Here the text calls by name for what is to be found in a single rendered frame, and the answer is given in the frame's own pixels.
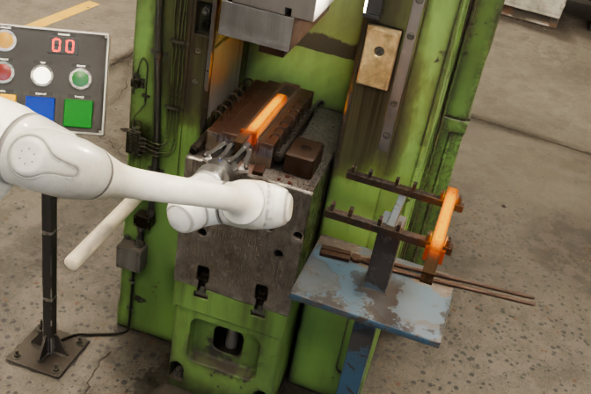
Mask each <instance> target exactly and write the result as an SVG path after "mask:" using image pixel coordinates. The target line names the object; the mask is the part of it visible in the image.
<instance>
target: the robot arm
mask: <svg viewBox="0 0 591 394"><path fill-rule="evenodd" d="M234 140H235V139H233V140H230V143H226V142H222V143H220V144H219V145H217V146H216V147H215V148H213V149H212V150H211V151H209V152H207V153H203V154H202V163H204V165H202V166H201V167H200V168H199V169H198V171H197V172H196V173H195V174H194V175H193V176H192V177H190V178H184V177H179V176H174V175H169V174H164V173H160V172H154V171H146V170H142V169H138V168H134V167H131V166H128V165H125V164H123V163H121V162H120V161H118V160H117V159H116V158H114V157H113V156H111V155H110V154H109V153H108V152H106V151H105V150H103V149H101V148H100V147H98V146H96V145H95V144H93V143H92V142H89V141H87V140H85V139H83V138H80V137H77V136H76V135H75V134H74V133H72V132H70V131H69V130H68V129H66V128H63V127H62V126H60V125H58V124H56V123H55V122H53V121H51V120H50V119H48V118H46V117H44V116H42V115H40V114H38V113H36V112H34V111H33V110H31V109H30V108H28V107H26V106H23V105H20V104H19V103H17V102H14V101H12V100H9V99H7V98H3V97H0V200H1V199H3V198H4V197H5V196H6V195H7V194H8V193H9V191H10V190H11V189H12V188H13V187H14V186H17V187H20V188H23V189H26V190H30V191H34V192H37V193H43V194H46V195H50V196H54V197H58V198H62V199H67V200H95V199H100V198H109V197H119V198H129V199H136V200H142V201H155V202H163V203H168V206H167V209H166V211H167V217H168V221H169V224H170V225H171V226H172V227H173V228H174V229H175V230H176V231H178V232H181V233H189V232H193V231H196V230H199V229H201V228H202V227H208V226H211V225H217V224H226V225H231V226H234V227H237V228H242V229H252V230H257V229H259V230H270V229H274V228H278V227H281V226H283V225H285V224H286V223H287V222H288V221H289V220H290V218H291V216H292V211H293V197H292V195H291V194H290V193H289V191H288V190H287V189H285V188H284V187H282V186H278V185H275V184H272V183H266V182H265V181H261V180H252V179H240V180H236V181H233V182H231V180H232V179H233V177H234V176H236V175H238V173H243V174H244V175H245V176H247V175H248V170H249V163H250V161H251V158H252V150H251V149H250V147H251V142H252V135H250V136H249V138H248V139H247V140H246V141H245V142H244V144H243V145H241V146H240V150H239V151H238V152H237V153H236V154H235V155H234V156H232V157H231V158H229V156H230V154H231V153H232V151H233V152H235V146H236V144H235V143H234V142H233V141H234ZM218 156H219V157H218ZM243 158H244V163H243V164H242V166H240V168H238V166H237V164H238V163H239V162H240V161H241V160H242V159H243Z"/></svg>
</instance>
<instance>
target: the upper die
mask: <svg viewBox="0 0 591 394"><path fill-rule="evenodd" d="M329 9H330V5H329V6H328V7H327V8H326V9H325V10H324V11H323V12H322V13H321V14H320V15H319V16H318V17H317V18H316V20H315V21H314V22H310V21H306V20H303V19H299V18H293V17H291V11H292V9H290V10H289V11H288V12H287V13H286V14H285V15H282V14H279V13H275V12H271V11H265V10H261V9H259V8H255V7H251V6H248V5H244V4H238V3H234V2H232V0H222V5H221V13H220V21H219V29H218V34H221V35H224V36H228V37H231V38H235V39H238V40H244V41H248V42H251V43H254V44H258V45H261V46H265V47H270V48H274V49H278V50H281V51H285V52H288V53H289V52H290V50H291V49H292V48H293V47H294V46H295V45H296V44H297V43H298V42H299V41H300V40H301V39H302V38H303V37H304V35H305V34H306V33H307V32H308V31H309V30H310V29H311V28H312V27H313V26H314V25H315V24H316V23H317V22H318V21H319V20H320V19H321V18H322V17H323V16H324V15H325V14H326V13H327V12H328V11H329Z"/></svg>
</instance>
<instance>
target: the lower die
mask: <svg viewBox="0 0 591 394"><path fill-rule="evenodd" d="M285 84H287V85H291V86H295V89H294V90H293V91H292V92H291V93H290V94H289V96H288V97H287V98H286V99H285V101H284V102H283V103H282V104H281V106H280V107H279V108H278V110H277V111H276V112H275V113H274V115H273V116H272V117H271V118H270V120H269V121H268V122H267V123H266V125H265V126H264V127H263V128H262V129H261V130H260V131H259V132H258V134H257V138H256V143H255V144H254V145H251V147H250V149H251V150H252V158H251V161H250V164H263V165H265V166H266V168H268V169H270V168H271V167H272V166H273V164H274V162H275V160H274V154H275V152H276V151H277V150H278V148H279V144H280V137H279V136H278V135H273V136H272V138H269V136H270V134H272V133H278V134H280V135H281V137H282V141H284V135H285V132H284V130H283V129H281V128H278V129H277V130H276V132H274V130H275V128H277V127H284V128H285V129H286V130H287V135H288V131H289V124H288V123H286V122H283V123H281V126H280V125H279V124H280V122H281V121H282V120H284V116H285V115H287V114H292V115H294V116H295V119H296V122H297V119H298V112H296V111H291V113H288V111H289V110H290V109H292V108H293V105H294V104H295V103H297V102H296V101H297V100H298V99H299V98H305V99H307V100H308V102H309V106H308V109H311V105H312V100H313V95H314V91H308V90H305V89H302V88H300V85H297V84H292V83H288V82H284V83H283V84H280V83H277V82H274V81H270V80H269V81H268V82H263V81H259V80H257V79H256V80H255V81H254V87H252V84H251V85H250V86H249V87H250V91H249V92H247V90H248V89H246V90H245V91H244V98H242V97H243V94H242V95H241V96H240V97H239V102H237V100H236V101H235V102H234V109H232V105H231V106H230V107H229V113H228V114H226V113H227V110H226V111H225V112H224V113H223V120H221V117H220V118H219V119H218V120H217V121H216V122H215V123H214V124H213V125H212V126H211V127H210V128H209V129H208V130H207V138H206V146H205V150H207V151H211V150H212V149H213V148H215V147H216V146H217V145H219V144H220V143H222V142H226V143H230V140H233V139H236V138H237V137H238V136H239V134H240V129H241V128H243V129H247V128H248V127H249V126H250V125H251V123H252V122H253V121H254V120H255V119H256V118H257V117H258V115H259V114H260V113H261V112H262V111H263V110H264V109H265V107H266V106H267V105H268V104H269V103H270V102H271V101H272V99H273V98H274V97H275V96H276V95H277V94H278V93H279V92H280V90H281V89H282V88H283V87H284V86H285ZM299 103H300V104H302V105H303V106H304V111H305V109H306V105H307V103H306V101H305V100H303V99H301V100H300V101H299ZM295 109H297V110H298V111H299V112H300V114H301V116H302V111H303V108H302V107H301V106H299V105H297V106H295ZM301 116H300V117H301ZM286 120H287V121H289V122H290V124H291V126H292V128H293V125H294V119H293V118H292V117H290V116H288V117H287V118H286ZM295 124H296V123H295ZM292 128H291V130H292Z"/></svg>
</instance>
